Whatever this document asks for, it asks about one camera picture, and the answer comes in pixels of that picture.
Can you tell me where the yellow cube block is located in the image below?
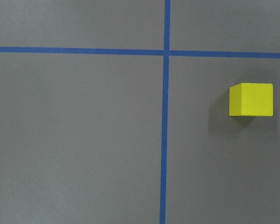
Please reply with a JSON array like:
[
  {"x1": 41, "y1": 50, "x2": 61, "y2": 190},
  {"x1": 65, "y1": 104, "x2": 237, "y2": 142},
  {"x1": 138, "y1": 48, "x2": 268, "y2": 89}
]
[{"x1": 229, "y1": 83, "x2": 273, "y2": 117}]

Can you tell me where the blue tape line crosswise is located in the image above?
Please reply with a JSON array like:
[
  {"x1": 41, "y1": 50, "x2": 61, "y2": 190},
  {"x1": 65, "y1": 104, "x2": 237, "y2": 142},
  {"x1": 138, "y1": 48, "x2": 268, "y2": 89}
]
[{"x1": 0, "y1": 47, "x2": 280, "y2": 59}]

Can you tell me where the blue tape line lengthwise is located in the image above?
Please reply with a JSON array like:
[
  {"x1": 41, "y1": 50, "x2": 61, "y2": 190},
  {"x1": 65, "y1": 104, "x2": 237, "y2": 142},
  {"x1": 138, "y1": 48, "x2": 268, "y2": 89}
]
[{"x1": 159, "y1": 0, "x2": 171, "y2": 224}]

